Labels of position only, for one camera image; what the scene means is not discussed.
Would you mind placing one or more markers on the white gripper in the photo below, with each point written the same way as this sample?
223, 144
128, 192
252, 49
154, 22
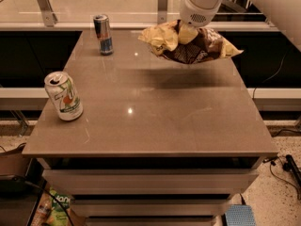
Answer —
195, 13

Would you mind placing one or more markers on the brown chip bag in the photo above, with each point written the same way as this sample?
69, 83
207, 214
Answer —
206, 46

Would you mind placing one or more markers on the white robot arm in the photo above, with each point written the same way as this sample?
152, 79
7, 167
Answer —
285, 15

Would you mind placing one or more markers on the Red Bull can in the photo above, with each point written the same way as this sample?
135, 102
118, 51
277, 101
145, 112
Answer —
103, 33

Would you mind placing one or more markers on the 7up can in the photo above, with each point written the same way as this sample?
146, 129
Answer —
63, 94

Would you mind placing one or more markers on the brown bag on floor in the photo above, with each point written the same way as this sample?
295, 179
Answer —
13, 162

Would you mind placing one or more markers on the green snack bag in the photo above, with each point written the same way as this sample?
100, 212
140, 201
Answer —
60, 209

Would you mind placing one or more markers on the black office chair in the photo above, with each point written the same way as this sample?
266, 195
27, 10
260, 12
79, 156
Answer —
238, 11

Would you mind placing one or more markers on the grey drawer cabinet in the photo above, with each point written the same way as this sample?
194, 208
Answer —
158, 143

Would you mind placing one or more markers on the black power strip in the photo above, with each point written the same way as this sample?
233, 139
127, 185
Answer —
290, 165

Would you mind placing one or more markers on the blue perforated box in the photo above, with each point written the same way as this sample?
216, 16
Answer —
239, 215

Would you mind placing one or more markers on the plastic bottle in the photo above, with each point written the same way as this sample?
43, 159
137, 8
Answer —
42, 213

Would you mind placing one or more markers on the middle metal railing bracket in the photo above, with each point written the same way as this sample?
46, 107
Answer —
162, 11

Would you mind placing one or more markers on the metal railing bracket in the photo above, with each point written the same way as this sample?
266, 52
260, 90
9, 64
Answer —
162, 11
273, 19
47, 13

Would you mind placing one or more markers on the right metal railing bracket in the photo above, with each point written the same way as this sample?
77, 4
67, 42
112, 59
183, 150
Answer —
273, 19

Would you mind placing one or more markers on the left metal railing bracket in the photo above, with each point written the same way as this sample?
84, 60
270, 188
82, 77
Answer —
47, 13

